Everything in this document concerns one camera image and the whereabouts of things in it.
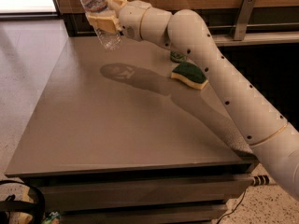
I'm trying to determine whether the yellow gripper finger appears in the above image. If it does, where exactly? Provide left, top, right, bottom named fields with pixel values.
left=85, top=10, right=121, bottom=34
left=107, top=0, right=128, bottom=12

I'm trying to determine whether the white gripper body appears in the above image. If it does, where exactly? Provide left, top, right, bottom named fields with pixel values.
left=119, top=0, right=151, bottom=41

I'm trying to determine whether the clear plastic water bottle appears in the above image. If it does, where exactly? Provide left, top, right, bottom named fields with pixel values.
left=80, top=0, right=121, bottom=50

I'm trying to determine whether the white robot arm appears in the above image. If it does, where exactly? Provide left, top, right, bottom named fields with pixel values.
left=86, top=0, right=299, bottom=199

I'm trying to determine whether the green soda can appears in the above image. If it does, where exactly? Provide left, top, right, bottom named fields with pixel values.
left=170, top=51, right=187, bottom=63

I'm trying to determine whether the green and yellow sponge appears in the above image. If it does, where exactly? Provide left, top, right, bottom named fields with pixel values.
left=170, top=62, right=208, bottom=91

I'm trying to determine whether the grey drawer cabinet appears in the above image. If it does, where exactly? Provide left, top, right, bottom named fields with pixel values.
left=7, top=37, right=257, bottom=224

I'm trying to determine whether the green packet on floor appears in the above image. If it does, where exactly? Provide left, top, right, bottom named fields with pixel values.
left=41, top=212, right=61, bottom=224

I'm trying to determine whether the striped black white connector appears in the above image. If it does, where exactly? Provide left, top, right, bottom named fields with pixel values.
left=252, top=175, right=270, bottom=187

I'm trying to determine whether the right metal wall bracket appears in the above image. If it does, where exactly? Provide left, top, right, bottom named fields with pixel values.
left=232, top=0, right=256, bottom=41

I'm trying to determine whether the metal rail bar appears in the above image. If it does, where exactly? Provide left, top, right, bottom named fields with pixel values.
left=76, top=21, right=299, bottom=35

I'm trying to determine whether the black strap bag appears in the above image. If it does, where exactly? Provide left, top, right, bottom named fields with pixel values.
left=0, top=180, right=45, bottom=224

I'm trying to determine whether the thin black cable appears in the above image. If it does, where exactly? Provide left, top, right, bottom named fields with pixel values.
left=216, top=189, right=247, bottom=224

